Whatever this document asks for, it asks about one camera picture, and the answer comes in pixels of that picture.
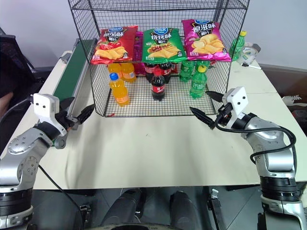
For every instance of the black white marker pen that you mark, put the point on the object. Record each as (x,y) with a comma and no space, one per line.
(251,66)

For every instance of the green soda bottle yellow cap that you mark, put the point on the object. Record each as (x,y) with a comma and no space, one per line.
(197,83)
(237,48)

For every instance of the black mesh office chair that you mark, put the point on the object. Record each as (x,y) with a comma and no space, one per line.
(14,62)

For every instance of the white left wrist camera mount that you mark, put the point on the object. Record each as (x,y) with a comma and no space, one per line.
(44,105)

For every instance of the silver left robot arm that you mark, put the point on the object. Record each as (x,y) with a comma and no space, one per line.
(24,153)

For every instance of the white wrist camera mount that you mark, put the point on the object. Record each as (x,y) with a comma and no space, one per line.
(44,105)
(237,98)

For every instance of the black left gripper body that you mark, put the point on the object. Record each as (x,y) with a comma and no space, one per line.
(62,118)

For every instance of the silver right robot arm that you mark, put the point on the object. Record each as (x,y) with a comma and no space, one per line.
(268,134)

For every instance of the orange soda bottle blue cap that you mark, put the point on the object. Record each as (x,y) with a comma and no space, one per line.
(120,92)

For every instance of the white toothed plastic piece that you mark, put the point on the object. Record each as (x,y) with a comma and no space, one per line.
(293,100)

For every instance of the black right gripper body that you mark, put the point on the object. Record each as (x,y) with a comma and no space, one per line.
(223,116)

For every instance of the purple chips bag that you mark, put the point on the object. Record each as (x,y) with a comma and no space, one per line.
(138,48)

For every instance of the green conveyor belt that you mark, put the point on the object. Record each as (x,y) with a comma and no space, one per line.
(69,72)

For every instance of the cola bottle red cap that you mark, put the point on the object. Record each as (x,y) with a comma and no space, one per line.
(149,70)
(166,70)
(158,87)

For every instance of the magenta chips bag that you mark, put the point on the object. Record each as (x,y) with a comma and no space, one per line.
(206,40)

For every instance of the red chips bag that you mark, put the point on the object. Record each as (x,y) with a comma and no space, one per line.
(112,45)

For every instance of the green chips bag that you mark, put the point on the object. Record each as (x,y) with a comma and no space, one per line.
(163,45)

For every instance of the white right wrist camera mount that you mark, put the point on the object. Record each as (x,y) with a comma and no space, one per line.
(237,98)

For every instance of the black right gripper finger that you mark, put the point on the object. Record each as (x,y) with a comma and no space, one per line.
(216,97)
(202,116)

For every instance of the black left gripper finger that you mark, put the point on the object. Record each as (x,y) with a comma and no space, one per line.
(85,115)
(65,105)

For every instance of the dark rounded shape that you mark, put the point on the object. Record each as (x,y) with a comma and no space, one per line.
(126,206)

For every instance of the black metal table leg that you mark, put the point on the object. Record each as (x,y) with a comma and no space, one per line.
(218,208)

